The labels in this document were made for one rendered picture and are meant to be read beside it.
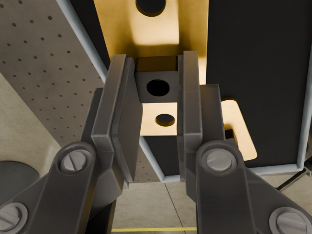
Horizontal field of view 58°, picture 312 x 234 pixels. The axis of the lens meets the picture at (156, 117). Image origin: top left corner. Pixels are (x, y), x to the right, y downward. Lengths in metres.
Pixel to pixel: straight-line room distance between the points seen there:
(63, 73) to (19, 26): 0.16
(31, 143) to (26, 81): 1.67
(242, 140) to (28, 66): 0.73
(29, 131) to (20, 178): 0.56
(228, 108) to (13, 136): 2.41
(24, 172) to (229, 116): 2.70
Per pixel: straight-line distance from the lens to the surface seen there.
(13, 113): 2.32
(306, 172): 0.51
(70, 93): 0.91
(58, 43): 0.80
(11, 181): 2.81
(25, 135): 2.50
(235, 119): 0.23
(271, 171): 0.29
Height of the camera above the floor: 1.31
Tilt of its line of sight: 41 degrees down
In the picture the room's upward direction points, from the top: 175 degrees counter-clockwise
